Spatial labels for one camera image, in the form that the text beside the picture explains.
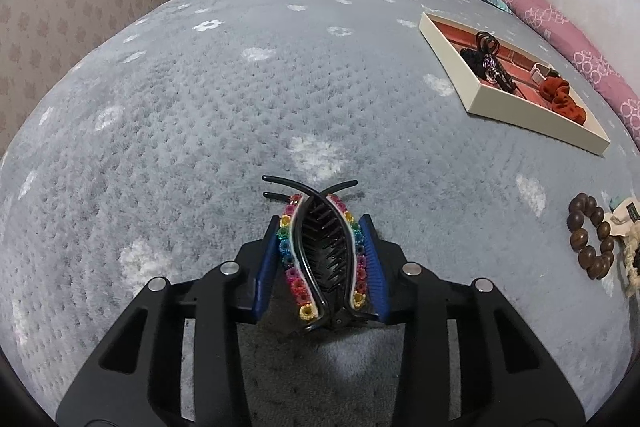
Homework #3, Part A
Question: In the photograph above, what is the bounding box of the beige jewelry tray red lining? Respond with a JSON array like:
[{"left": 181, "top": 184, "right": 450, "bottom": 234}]
[{"left": 418, "top": 11, "right": 612, "bottom": 156}]

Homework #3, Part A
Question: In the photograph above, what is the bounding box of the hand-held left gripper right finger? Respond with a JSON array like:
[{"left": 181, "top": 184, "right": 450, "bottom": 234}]
[{"left": 357, "top": 213, "right": 586, "bottom": 427}]

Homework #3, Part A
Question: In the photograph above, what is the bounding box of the cream ruffled scrunchie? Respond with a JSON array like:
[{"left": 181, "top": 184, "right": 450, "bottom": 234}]
[{"left": 622, "top": 222, "right": 640, "bottom": 298}]

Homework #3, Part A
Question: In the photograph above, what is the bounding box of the cream headband with dark label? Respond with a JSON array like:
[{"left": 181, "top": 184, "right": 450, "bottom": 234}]
[{"left": 602, "top": 199, "right": 640, "bottom": 239}]

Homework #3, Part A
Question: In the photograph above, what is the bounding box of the pink patterned bolster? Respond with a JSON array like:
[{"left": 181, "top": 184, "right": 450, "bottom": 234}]
[{"left": 487, "top": 0, "right": 640, "bottom": 145}]

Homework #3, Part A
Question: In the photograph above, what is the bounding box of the rainbow flower claw hair clip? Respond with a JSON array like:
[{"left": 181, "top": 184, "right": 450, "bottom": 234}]
[{"left": 261, "top": 175, "right": 381, "bottom": 333}]

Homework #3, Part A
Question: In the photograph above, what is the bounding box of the rust red scrunchie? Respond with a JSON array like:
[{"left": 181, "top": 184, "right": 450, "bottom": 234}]
[{"left": 537, "top": 76, "right": 588, "bottom": 125}]

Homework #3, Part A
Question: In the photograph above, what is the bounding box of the wooden bead bracelet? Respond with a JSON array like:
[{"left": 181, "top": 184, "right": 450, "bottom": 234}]
[{"left": 566, "top": 193, "right": 617, "bottom": 280}]

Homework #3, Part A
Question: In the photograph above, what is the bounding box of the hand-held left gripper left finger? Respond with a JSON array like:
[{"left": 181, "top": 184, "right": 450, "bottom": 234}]
[{"left": 55, "top": 214, "right": 283, "bottom": 427}]

